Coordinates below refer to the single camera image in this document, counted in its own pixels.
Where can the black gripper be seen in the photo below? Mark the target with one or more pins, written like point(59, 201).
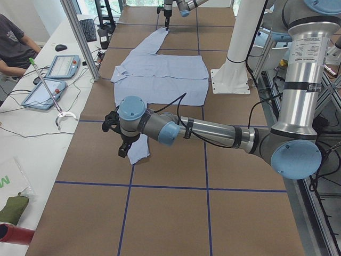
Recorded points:
point(167, 13)
point(128, 140)

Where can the light blue striped shirt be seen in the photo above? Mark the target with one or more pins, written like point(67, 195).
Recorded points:
point(146, 77)

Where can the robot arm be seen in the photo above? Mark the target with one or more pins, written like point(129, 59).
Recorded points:
point(184, 8)
point(193, 163)

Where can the reacher grabber stick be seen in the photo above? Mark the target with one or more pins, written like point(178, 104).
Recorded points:
point(61, 113)

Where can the black keyboard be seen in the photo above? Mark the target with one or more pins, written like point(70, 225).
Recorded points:
point(88, 29)

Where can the near teach pendant tablet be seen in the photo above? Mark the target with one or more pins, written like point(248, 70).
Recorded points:
point(39, 97)

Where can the teach pendant tablet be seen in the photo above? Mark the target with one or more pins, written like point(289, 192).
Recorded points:
point(39, 97)
point(63, 67)

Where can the far teach pendant tablet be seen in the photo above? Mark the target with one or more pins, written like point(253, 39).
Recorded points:
point(63, 67)

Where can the black computer mouse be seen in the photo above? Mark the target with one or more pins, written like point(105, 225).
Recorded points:
point(60, 47)

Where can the clear plastic bag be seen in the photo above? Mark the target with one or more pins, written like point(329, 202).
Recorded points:
point(14, 181)

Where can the green fabric pouch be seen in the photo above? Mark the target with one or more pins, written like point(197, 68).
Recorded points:
point(13, 209)

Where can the red cylinder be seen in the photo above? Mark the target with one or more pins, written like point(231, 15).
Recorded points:
point(16, 235)

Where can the seated person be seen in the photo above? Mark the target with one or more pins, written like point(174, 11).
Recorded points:
point(16, 49)

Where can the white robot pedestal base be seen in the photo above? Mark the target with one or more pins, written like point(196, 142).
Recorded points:
point(232, 76)

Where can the aluminium frame post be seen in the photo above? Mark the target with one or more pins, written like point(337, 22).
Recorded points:
point(70, 12)

